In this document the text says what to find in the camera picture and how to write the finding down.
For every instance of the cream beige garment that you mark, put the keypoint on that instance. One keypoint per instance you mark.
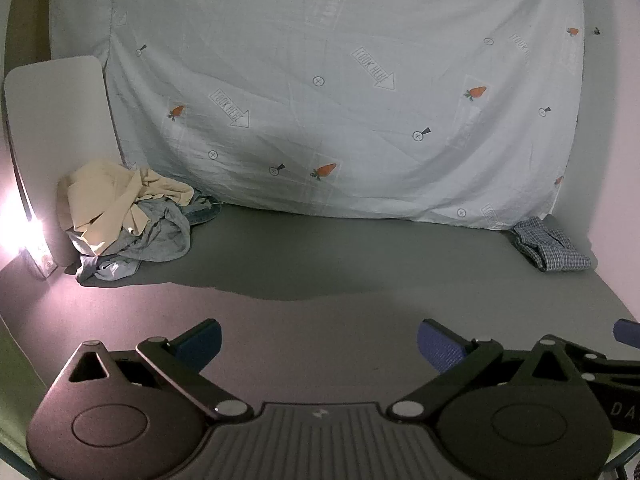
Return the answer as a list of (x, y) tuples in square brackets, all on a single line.
[(100, 200)]

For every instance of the dark denim garment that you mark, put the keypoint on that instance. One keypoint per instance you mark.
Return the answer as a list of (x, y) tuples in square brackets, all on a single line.
[(201, 209)]

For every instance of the folded checkered shirt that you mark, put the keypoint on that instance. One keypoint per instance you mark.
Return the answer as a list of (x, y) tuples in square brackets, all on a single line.
[(549, 249)]

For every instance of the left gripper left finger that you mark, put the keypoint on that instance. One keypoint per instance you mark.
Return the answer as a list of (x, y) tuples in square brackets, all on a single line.
[(179, 362)]

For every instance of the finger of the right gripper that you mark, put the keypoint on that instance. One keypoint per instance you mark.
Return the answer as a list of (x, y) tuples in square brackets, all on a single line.
[(627, 332)]

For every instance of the grey blue crumpled garment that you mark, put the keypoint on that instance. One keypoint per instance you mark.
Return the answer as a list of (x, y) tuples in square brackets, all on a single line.
[(167, 237)]

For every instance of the carrot print bed sheet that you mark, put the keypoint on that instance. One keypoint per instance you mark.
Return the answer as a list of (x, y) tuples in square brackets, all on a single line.
[(448, 111)]

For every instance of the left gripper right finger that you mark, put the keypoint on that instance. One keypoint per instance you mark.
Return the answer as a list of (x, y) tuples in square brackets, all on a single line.
[(460, 365)]

